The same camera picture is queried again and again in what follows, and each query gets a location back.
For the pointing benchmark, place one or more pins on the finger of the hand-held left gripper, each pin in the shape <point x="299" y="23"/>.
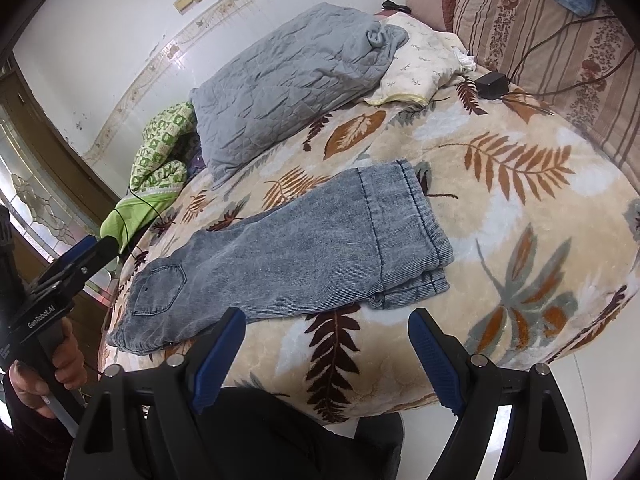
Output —
<point x="80" y="251"/>
<point x="106" y="250"/>

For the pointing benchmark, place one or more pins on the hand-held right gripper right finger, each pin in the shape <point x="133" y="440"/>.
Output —
<point x="435" y="355"/>

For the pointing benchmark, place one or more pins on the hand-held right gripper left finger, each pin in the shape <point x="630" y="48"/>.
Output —
<point x="220" y="350"/>

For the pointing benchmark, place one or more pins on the grey denim pants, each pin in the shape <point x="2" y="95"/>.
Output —
<point x="300" y="245"/>

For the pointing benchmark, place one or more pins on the person's left forearm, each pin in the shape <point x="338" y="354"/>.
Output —
<point x="35" y="445"/>

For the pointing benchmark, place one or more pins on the person's left hand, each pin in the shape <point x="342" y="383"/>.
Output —
<point x="70" y="360"/>

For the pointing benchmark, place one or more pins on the lime green cloth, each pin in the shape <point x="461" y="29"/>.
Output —
<point x="130" y="215"/>

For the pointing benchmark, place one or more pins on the patterned glass door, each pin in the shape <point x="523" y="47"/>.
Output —
<point x="40" y="200"/>

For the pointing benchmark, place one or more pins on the person's dark trousers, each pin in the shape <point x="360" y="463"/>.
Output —
<point x="280" y="435"/>

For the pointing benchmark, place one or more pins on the green patterned blanket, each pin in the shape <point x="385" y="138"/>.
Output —
<point x="160" y="145"/>

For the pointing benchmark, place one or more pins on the purple cloth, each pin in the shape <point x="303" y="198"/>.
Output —
<point x="197" y="164"/>

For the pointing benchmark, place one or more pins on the leaf print blanket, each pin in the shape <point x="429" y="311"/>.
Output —
<point x="525" y="210"/>

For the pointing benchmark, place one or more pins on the grey quilted pillow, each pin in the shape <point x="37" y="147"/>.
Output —
<point x="280" y="85"/>

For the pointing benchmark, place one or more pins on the black power adapter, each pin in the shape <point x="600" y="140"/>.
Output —
<point x="491" y="85"/>

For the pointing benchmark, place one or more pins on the cream printed pillow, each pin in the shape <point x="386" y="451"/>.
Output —
<point x="420" y="60"/>

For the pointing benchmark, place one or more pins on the white crumpled cloth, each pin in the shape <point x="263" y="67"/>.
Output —
<point x="463" y="59"/>

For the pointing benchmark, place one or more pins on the striped floral cushion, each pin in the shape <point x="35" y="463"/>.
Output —
<point x="550" y="50"/>

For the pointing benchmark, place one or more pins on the small black object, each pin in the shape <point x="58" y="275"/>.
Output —
<point x="395" y="7"/>

